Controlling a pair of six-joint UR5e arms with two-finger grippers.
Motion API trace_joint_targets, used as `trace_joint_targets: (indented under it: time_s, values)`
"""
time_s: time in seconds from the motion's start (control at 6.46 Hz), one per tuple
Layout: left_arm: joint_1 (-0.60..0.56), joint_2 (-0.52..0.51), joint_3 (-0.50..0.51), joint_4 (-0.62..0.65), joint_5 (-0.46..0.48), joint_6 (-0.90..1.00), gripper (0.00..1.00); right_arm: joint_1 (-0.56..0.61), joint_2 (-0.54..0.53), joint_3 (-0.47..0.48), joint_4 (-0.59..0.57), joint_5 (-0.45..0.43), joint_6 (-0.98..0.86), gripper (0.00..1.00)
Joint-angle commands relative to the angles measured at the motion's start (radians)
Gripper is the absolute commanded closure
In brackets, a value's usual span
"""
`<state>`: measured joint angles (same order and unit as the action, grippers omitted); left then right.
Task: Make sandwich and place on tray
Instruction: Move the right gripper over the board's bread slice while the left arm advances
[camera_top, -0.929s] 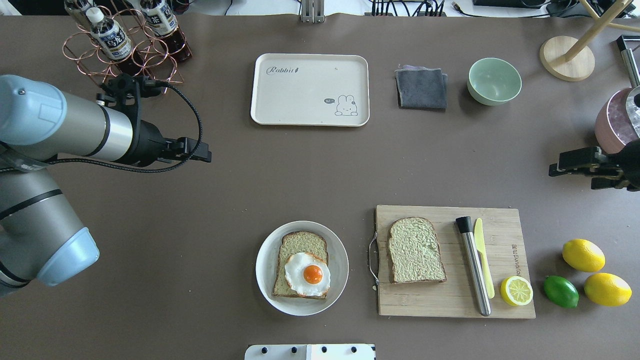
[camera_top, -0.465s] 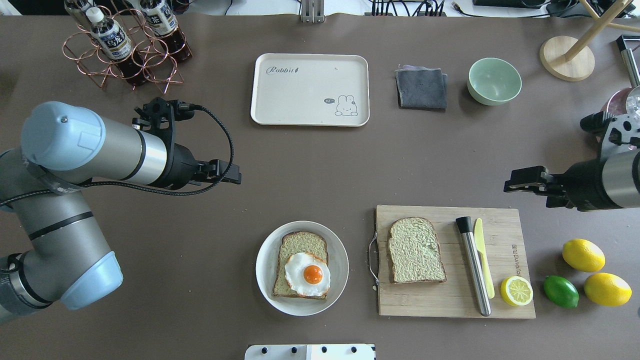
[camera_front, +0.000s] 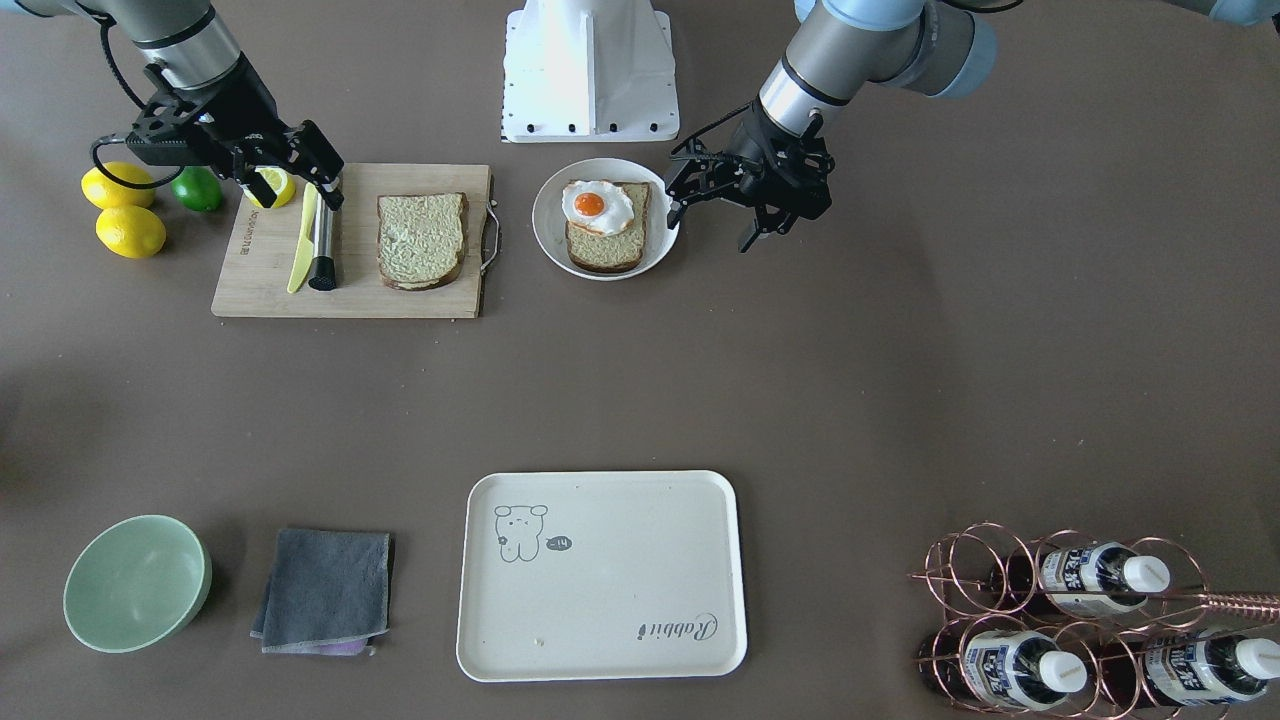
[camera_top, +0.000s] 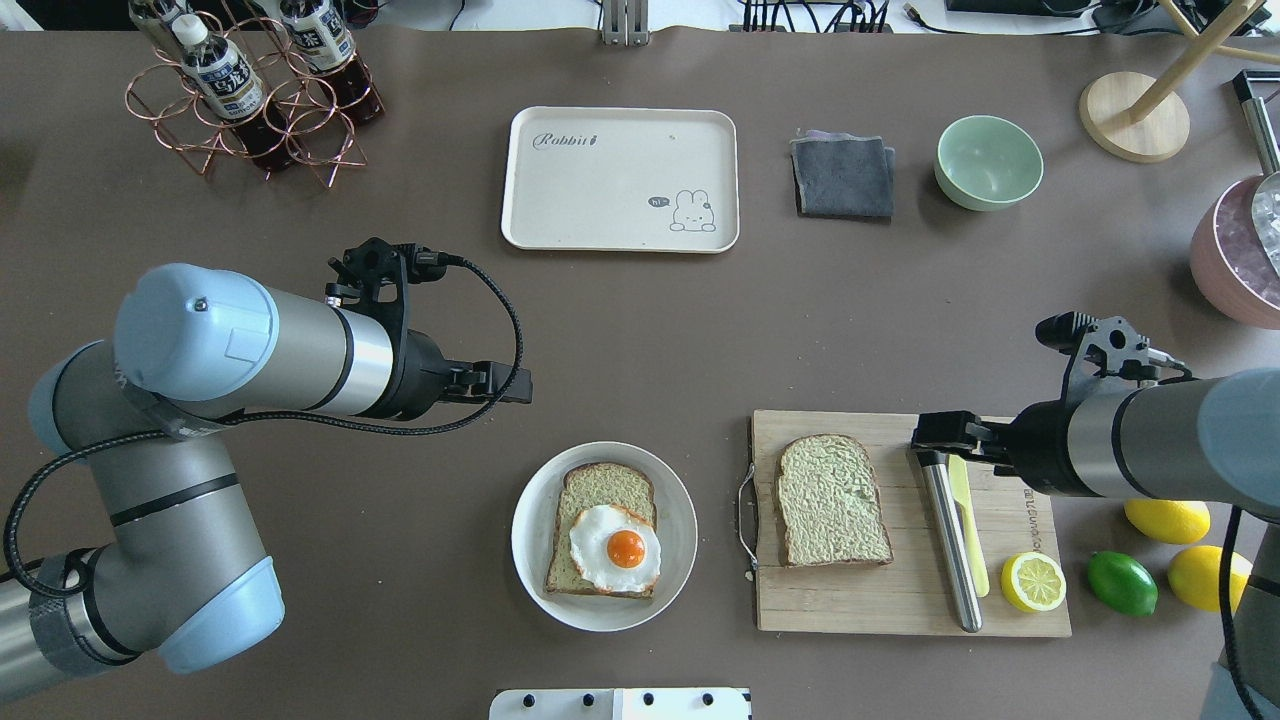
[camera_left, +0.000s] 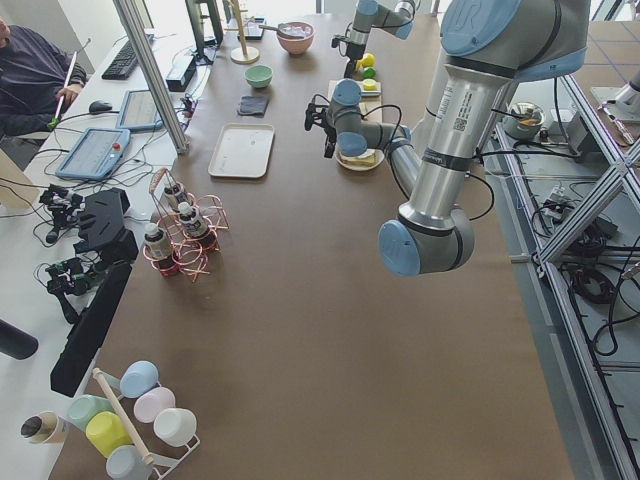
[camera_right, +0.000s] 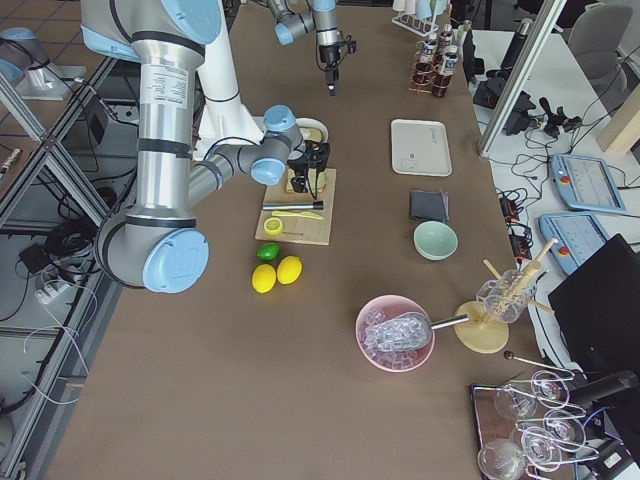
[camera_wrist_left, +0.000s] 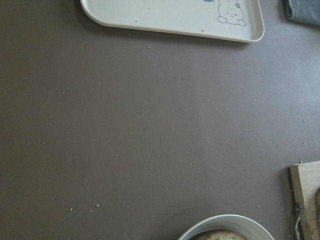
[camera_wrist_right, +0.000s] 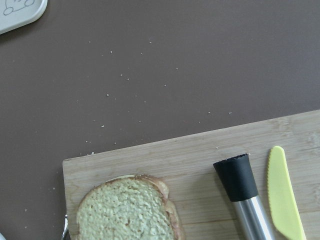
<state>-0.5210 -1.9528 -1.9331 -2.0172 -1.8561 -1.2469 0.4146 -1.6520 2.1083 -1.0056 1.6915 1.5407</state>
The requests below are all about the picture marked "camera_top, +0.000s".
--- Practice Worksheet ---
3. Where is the copper wire bottle rack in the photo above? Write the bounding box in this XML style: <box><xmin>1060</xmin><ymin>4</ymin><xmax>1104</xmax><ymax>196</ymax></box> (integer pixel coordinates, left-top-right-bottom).
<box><xmin>125</xmin><ymin>1</ymin><xmax>385</xmax><ymax>187</ymax></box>

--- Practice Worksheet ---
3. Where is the yellow lemon near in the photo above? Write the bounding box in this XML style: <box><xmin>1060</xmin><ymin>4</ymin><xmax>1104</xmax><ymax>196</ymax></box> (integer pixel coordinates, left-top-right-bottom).
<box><xmin>1167</xmin><ymin>544</ymin><xmax>1253</xmax><ymax>612</ymax></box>

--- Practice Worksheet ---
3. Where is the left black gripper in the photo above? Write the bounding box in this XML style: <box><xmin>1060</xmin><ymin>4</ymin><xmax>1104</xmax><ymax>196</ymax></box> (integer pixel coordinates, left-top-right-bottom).
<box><xmin>385</xmin><ymin>331</ymin><xmax>534</xmax><ymax>421</ymax></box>

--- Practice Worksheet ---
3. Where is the green ceramic bowl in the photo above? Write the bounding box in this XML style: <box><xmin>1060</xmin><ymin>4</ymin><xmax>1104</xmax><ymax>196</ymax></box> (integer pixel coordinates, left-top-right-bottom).
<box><xmin>934</xmin><ymin>115</ymin><xmax>1044</xmax><ymax>211</ymax></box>

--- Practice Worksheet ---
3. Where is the aluminium frame post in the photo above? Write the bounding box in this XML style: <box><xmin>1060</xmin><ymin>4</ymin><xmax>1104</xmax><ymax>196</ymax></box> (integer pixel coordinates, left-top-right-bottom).
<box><xmin>599</xmin><ymin>0</ymin><xmax>650</xmax><ymax>47</ymax></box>

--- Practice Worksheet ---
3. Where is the yellow lemon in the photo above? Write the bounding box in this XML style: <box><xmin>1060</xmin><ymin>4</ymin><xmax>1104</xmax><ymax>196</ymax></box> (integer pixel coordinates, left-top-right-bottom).
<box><xmin>1167</xmin><ymin>544</ymin><xmax>1253</xmax><ymax>612</ymax></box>
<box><xmin>1123</xmin><ymin>498</ymin><xmax>1212</xmax><ymax>544</ymax></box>

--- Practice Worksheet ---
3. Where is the cream rabbit tray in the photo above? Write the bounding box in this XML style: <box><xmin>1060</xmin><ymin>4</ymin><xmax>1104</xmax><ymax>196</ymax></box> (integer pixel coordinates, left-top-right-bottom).
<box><xmin>500</xmin><ymin>106</ymin><xmax>740</xmax><ymax>254</ymax></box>

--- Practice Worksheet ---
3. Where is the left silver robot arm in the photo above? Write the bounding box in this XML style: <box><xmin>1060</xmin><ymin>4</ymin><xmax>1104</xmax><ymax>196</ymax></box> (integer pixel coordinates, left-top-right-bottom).
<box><xmin>3</xmin><ymin>263</ymin><xmax>532</xmax><ymax>702</ymax></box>

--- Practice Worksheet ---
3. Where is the tea bottle middle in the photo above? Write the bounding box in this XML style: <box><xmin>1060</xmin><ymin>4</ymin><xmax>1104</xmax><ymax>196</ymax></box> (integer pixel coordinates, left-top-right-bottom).
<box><xmin>276</xmin><ymin>1</ymin><xmax>384</xmax><ymax>126</ymax></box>

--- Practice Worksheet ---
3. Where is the wooden mug tree stand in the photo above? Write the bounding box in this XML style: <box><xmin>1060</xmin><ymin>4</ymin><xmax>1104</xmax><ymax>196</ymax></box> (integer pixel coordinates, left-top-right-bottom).
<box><xmin>1078</xmin><ymin>1</ymin><xmax>1277</xmax><ymax>163</ymax></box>

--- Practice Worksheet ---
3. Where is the bread slice under egg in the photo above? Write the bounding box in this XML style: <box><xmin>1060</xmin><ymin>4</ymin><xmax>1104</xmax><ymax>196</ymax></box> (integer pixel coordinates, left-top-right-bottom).
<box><xmin>544</xmin><ymin>462</ymin><xmax>662</xmax><ymax>598</ymax></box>

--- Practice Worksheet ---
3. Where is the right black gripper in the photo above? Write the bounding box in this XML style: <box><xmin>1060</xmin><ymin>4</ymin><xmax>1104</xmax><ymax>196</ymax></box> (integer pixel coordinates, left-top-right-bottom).
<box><xmin>909</xmin><ymin>404</ymin><xmax>1076</xmax><ymax>493</ymax></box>

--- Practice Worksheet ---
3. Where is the pink bowl of ice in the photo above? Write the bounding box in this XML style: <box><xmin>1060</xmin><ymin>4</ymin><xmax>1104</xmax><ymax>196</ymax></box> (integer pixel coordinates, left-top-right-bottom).
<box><xmin>1190</xmin><ymin>176</ymin><xmax>1279</xmax><ymax>331</ymax></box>

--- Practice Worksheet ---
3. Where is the bread slice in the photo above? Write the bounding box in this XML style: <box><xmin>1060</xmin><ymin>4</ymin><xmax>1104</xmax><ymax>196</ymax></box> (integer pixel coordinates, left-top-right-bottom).
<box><xmin>544</xmin><ymin>462</ymin><xmax>662</xmax><ymax>598</ymax></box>
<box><xmin>774</xmin><ymin>434</ymin><xmax>893</xmax><ymax>568</ymax></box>

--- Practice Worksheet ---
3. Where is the white round plate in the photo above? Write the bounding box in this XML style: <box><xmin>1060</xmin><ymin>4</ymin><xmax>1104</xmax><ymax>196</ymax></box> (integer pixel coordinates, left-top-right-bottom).
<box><xmin>511</xmin><ymin>441</ymin><xmax>698</xmax><ymax>632</ymax></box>

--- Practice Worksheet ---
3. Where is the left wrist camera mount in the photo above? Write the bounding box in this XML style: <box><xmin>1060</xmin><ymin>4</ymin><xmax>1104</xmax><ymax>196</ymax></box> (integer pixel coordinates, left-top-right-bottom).
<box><xmin>324</xmin><ymin>237</ymin><xmax>465</xmax><ymax>340</ymax></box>

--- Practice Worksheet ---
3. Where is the yellow plastic knife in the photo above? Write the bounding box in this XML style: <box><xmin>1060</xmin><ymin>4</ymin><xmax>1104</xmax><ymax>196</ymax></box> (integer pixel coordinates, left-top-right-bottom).
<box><xmin>948</xmin><ymin>454</ymin><xmax>989</xmax><ymax>598</ymax></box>

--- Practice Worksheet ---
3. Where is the green lime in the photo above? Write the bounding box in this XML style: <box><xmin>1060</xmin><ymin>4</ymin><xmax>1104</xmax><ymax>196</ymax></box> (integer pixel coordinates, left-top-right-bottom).
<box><xmin>1085</xmin><ymin>551</ymin><xmax>1158</xmax><ymax>618</ymax></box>

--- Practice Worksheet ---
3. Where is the halved lemon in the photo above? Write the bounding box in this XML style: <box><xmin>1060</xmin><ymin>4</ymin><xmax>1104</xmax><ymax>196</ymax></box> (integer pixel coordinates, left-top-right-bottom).
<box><xmin>1000</xmin><ymin>552</ymin><xmax>1068</xmax><ymax>612</ymax></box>

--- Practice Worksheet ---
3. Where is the fried egg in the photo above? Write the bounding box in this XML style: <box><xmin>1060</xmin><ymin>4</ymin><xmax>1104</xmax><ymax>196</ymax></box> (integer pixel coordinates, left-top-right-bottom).
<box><xmin>570</xmin><ymin>503</ymin><xmax>660</xmax><ymax>596</ymax></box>

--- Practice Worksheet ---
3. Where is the metal ice scoop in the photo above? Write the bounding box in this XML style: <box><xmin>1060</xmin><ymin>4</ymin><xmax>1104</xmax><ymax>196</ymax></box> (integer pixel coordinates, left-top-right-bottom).
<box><xmin>1231</xmin><ymin>70</ymin><xmax>1279</xmax><ymax>273</ymax></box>

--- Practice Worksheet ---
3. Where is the tea bottle back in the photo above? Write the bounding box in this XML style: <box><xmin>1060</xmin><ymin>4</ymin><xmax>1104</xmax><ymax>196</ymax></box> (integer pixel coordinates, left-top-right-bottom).
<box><xmin>127</xmin><ymin>0</ymin><xmax>191</xmax><ymax>63</ymax></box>

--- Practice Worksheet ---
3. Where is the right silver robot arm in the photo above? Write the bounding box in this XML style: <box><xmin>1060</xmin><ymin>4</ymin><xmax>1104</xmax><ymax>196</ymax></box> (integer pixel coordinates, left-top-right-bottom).
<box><xmin>911</xmin><ymin>368</ymin><xmax>1279</xmax><ymax>719</ymax></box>

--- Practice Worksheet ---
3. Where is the tea bottle front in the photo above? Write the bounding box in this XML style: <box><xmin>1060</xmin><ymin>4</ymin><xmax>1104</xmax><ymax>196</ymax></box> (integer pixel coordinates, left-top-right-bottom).
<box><xmin>172</xmin><ymin>13</ymin><xmax>294</xmax><ymax>172</ymax></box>

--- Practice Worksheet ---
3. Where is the steel muddler black tip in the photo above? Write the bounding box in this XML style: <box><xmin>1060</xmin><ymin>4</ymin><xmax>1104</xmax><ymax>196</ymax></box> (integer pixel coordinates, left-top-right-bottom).
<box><xmin>910</xmin><ymin>445</ymin><xmax>983</xmax><ymax>634</ymax></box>

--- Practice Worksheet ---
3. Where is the grey folded cloth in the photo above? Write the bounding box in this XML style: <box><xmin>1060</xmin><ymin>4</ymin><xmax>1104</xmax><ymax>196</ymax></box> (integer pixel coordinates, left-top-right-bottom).
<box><xmin>790</xmin><ymin>129</ymin><xmax>896</xmax><ymax>220</ymax></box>

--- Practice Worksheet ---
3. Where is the wooden cutting board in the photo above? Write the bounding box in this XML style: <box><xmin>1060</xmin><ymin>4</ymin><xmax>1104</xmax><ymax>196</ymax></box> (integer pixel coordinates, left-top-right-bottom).
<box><xmin>750</xmin><ymin>409</ymin><xmax>1073</xmax><ymax>638</ymax></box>

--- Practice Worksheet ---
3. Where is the yellow lemon far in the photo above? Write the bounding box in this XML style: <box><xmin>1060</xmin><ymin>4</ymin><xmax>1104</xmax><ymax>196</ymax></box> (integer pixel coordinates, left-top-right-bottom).
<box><xmin>1123</xmin><ymin>498</ymin><xmax>1212</xmax><ymax>544</ymax></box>

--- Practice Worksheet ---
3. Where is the tea bottle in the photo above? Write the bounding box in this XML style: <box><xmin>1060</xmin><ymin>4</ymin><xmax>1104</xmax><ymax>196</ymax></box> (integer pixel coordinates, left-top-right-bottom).
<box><xmin>127</xmin><ymin>0</ymin><xmax>191</xmax><ymax>63</ymax></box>
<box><xmin>276</xmin><ymin>1</ymin><xmax>384</xmax><ymax>126</ymax></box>
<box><xmin>172</xmin><ymin>13</ymin><xmax>294</xmax><ymax>172</ymax></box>

